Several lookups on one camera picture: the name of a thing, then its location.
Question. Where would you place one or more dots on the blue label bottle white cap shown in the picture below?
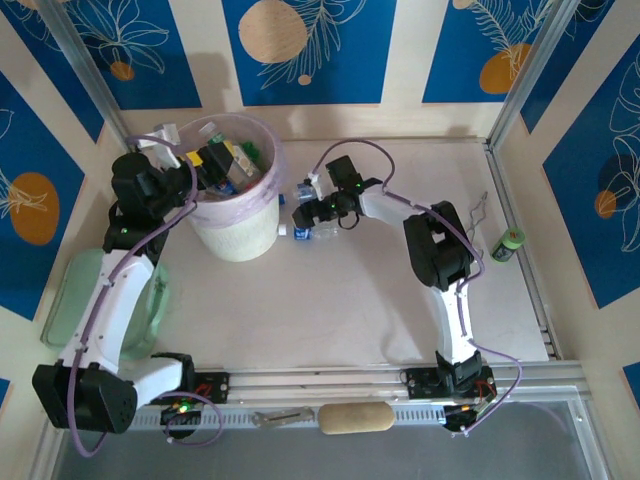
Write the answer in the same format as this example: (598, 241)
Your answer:
(301, 233)

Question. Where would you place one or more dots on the clear bottle pale label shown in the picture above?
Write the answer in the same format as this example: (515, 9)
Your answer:
(242, 167)

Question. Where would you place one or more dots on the Pepsi bottle blue cap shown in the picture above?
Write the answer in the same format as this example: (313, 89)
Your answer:
(226, 187)

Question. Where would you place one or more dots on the cream waste bin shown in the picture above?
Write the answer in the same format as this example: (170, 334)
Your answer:
(240, 240)

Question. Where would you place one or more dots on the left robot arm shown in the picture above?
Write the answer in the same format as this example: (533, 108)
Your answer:
(115, 300)

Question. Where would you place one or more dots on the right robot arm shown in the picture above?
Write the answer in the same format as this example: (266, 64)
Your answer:
(452, 320)

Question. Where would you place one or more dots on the white trash bin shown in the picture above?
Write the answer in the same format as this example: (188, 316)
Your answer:
(265, 150)

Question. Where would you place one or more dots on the light green plastic tray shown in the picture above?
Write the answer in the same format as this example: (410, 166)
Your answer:
(65, 300)

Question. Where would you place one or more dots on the small green can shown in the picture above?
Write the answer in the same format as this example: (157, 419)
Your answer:
(506, 245)

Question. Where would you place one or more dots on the tan foam pad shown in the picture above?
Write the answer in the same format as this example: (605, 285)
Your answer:
(356, 419)

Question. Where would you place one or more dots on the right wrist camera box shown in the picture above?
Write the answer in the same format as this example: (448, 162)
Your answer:
(316, 182)

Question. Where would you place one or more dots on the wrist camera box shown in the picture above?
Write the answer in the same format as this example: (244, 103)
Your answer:
(316, 182)
(165, 145)

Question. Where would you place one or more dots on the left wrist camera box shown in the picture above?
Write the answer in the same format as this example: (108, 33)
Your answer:
(165, 145)

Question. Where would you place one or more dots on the aluminium frame post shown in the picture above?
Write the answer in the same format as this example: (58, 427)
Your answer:
(86, 65)
(535, 65)

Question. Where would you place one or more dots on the aluminium mounting rail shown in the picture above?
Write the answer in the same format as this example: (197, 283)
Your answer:
(310, 387)

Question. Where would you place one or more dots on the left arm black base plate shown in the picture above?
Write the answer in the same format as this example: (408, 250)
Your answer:
(215, 387)

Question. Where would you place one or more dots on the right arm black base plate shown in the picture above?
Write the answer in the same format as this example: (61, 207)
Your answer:
(422, 382)

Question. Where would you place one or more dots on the metal bracket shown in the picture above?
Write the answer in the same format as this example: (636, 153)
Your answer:
(282, 417)

